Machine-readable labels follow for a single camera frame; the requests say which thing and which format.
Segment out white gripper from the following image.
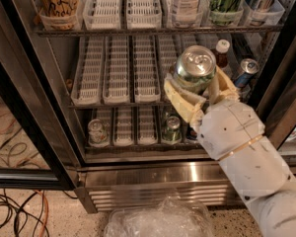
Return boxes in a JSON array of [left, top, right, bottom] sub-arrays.
[[164, 67, 264, 160]]

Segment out green LaCroix can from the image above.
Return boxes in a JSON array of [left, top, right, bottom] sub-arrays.
[[174, 45, 216, 95]]

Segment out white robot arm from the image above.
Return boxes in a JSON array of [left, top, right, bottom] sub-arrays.
[[164, 70, 296, 237]]

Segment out blue can bottom shelf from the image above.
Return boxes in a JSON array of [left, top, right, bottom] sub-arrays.
[[185, 126, 197, 141]]

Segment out green can bottom rear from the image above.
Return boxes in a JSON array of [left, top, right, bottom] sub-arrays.
[[162, 106, 178, 119]]

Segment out green can bottom front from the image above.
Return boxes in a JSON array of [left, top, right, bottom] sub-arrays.
[[162, 116, 182, 144]]

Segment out blue can middle shelf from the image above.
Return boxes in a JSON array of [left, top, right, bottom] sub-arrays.
[[234, 58, 259, 91]]

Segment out white label bottle top shelf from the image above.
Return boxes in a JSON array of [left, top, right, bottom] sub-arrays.
[[170, 0, 202, 29]]

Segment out blue striped can top shelf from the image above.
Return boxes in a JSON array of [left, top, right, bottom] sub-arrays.
[[245, 0, 285, 27]]

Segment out white can bottom shelf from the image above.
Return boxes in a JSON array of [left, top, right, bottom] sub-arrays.
[[88, 118, 109, 147]]

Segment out stainless steel fridge cabinet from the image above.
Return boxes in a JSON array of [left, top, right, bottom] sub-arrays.
[[3, 0, 296, 214]]

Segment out orange LaCroix can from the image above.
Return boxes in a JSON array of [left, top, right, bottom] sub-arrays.
[[40, 0, 80, 31]]

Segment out open glass fridge door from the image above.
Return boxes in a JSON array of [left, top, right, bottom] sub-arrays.
[[0, 0, 81, 190]]

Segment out clear plastic bag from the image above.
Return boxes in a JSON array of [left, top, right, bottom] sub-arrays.
[[104, 197, 214, 237]]

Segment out bottom wire shelf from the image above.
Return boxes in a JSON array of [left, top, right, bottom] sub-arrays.
[[85, 143, 202, 151]]

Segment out wire shelf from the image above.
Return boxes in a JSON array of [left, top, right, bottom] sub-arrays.
[[67, 98, 170, 110], [35, 25, 283, 38], [85, 143, 202, 151]]

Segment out top wire shelf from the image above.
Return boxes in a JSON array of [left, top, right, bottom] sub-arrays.
[[35, 25, 283, 38]]

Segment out middle wire shelf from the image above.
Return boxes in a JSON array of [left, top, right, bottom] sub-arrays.
[[67, 98, 170, 110]]

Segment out orange floor cable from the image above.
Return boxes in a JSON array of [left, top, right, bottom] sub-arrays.
[[33, 190, 50, 237]]

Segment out black floor cable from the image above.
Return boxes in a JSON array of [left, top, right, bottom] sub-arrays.
[[0, 189, 50, 237]]

